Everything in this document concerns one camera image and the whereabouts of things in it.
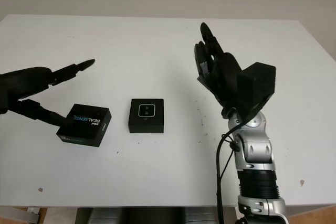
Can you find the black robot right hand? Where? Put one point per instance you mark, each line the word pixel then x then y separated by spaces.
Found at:
pixel 223 77

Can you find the black Intel RealSense box lid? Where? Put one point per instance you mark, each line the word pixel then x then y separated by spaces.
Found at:
pixel 86 127

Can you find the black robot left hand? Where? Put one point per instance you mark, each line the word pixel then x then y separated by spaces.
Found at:
pixel 26 82

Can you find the silver depth camera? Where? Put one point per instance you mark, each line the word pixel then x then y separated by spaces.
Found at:
pixel 146 110

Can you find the grey robot torso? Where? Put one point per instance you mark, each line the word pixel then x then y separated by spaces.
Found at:
pixel 144 216

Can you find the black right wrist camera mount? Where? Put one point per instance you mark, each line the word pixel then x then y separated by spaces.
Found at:
pixel 258 87

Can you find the grey metal bracket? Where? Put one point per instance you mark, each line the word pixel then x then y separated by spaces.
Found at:
pixel 32 214

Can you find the black camera box base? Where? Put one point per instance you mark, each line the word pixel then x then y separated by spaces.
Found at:
pixel 145 123

